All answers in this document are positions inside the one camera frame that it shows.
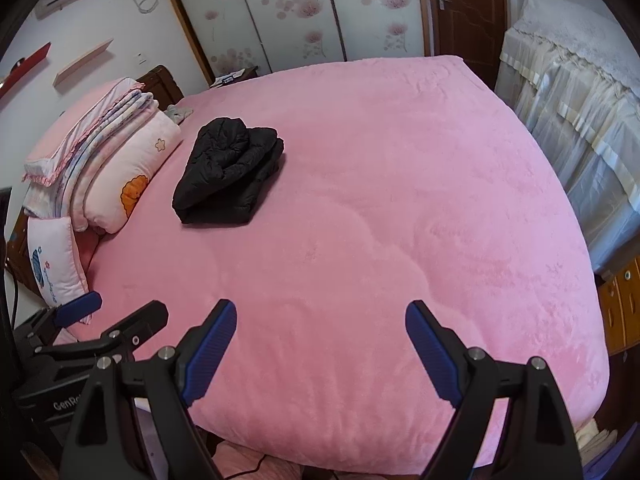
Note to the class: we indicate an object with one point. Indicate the folded pink striped blanket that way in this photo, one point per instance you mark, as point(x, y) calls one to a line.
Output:
point(100, 115)

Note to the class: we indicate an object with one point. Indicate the white wall socket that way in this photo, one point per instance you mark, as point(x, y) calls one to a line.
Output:
point(141, 58)

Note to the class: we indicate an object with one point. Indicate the pink bed blanket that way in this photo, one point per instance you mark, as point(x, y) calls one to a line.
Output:
point(375, 210)

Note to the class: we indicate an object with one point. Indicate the dark wooden headboard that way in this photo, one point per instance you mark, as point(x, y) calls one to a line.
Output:
point(162, 85)

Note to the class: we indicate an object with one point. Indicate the light wooden wall shelf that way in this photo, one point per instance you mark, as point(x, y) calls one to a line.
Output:
point(82, 62)

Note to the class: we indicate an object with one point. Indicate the dark wooden nightstand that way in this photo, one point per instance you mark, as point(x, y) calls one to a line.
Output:
point(240, 76)

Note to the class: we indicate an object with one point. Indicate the pink frilled pillow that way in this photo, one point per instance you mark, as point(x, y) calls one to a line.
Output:
point(50, 145)

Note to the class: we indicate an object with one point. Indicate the small pink whale pillow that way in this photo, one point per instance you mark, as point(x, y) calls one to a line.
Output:
point(55, 260)

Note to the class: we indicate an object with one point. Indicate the grey plush toy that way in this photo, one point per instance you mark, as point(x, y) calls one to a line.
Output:
point(176, 114)

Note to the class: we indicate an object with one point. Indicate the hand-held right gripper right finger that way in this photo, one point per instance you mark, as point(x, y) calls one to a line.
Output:
point(432, 355)

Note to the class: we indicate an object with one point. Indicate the red wall shelf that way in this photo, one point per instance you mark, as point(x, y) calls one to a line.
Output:
point(30, 62)

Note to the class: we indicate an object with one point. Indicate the brown wooden door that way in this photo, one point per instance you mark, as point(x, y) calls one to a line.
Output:
point(470, 25)

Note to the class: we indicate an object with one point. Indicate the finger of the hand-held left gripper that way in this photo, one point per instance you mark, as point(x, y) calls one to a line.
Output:
point(142, 321)
point(80, 306)

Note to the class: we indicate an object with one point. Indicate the white folded cloth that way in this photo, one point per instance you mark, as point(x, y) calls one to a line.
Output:
point(592, 435)

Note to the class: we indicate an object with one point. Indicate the black puffer jacket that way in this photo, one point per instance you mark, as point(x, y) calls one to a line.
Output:
point(225, 170)

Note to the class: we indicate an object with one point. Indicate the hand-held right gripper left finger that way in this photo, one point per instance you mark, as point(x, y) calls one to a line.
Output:
point(210, 350)

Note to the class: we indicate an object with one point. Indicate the white lace covered furniture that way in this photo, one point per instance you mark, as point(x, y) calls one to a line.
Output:
point(575, 110)

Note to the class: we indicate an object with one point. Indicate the flowered sliding wardrobe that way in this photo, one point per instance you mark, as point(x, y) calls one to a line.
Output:
point(300, 10)

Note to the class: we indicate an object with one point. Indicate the purple cloth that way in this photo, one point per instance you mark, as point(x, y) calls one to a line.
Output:
point(607, 465)

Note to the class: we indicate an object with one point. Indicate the wooden drawer cabinet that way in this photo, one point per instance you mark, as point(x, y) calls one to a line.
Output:
point(620, 305)

